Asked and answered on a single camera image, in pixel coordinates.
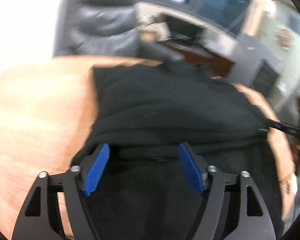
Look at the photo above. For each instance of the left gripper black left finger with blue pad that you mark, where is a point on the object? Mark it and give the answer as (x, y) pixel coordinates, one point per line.
(40, 215)

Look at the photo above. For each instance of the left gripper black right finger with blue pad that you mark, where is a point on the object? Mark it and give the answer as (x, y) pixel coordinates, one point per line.
(232, 206)

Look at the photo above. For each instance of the black fleece jacket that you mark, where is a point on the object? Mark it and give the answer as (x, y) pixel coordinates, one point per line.
(144, 114)

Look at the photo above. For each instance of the black mesh office chair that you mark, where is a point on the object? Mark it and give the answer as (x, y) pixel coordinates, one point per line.
(265, 79)

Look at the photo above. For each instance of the grey cabinet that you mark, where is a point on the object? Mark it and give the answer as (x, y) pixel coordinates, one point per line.
(248, 56)

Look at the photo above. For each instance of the dark wooden desk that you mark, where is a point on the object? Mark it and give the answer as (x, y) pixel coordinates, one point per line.
(216, 63)

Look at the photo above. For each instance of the black computer monitor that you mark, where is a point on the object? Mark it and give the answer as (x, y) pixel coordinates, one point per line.
(183, 31)

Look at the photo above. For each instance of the grey leather armchair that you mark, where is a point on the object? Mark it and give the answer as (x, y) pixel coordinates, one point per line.
(108, 28)

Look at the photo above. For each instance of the red round wall ornament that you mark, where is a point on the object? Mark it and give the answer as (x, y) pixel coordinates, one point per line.
(284, 38)

